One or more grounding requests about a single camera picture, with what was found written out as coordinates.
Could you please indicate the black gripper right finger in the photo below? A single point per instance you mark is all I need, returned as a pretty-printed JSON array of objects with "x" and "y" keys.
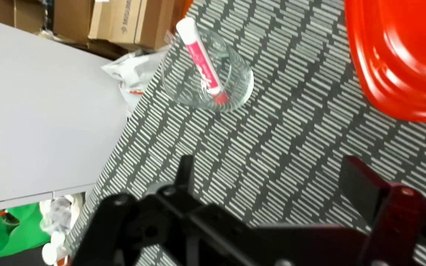
[{"x": 395, "y": 222}]

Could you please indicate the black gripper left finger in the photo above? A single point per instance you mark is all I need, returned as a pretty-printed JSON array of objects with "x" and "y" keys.
[{"x": 139, "y": 231}]

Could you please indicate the clear plastic cup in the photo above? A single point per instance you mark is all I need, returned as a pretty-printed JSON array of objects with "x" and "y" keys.
[{"x": 235, "y": 74}]

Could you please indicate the crumpled white plastic wrap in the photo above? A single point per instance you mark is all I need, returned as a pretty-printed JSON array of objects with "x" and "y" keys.
[{"x": 59, "y": 222}]

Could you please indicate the green bag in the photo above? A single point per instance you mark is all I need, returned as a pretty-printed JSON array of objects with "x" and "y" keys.
[{"x": 6, "y": 234}]

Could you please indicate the grey striped patterned mat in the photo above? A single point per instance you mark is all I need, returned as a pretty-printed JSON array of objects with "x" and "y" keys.
[{"x": 281, "y": 148}]

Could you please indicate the white flat panel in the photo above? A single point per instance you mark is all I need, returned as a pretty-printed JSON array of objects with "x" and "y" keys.
[{"x": 50, "y": 113}]

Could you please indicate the crumpled white plastic bag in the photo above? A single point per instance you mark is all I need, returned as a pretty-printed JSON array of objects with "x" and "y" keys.
[{"x": 133, "y": 74}]

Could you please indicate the red square plate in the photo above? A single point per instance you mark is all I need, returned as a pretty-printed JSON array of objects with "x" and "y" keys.
[{"x": 405, "y": 53}]

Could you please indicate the large cardboard box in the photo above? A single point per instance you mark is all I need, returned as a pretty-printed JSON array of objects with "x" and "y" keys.
[{"x": 133, "y": 19}]

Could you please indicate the cardboard box with flaps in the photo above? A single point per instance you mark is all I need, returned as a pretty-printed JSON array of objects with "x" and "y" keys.
[{"x": 72, "y": 17}]

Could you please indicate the small flat cardboard box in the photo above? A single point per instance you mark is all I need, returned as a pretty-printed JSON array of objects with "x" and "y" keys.
[{"x": 7, "y": 12}]

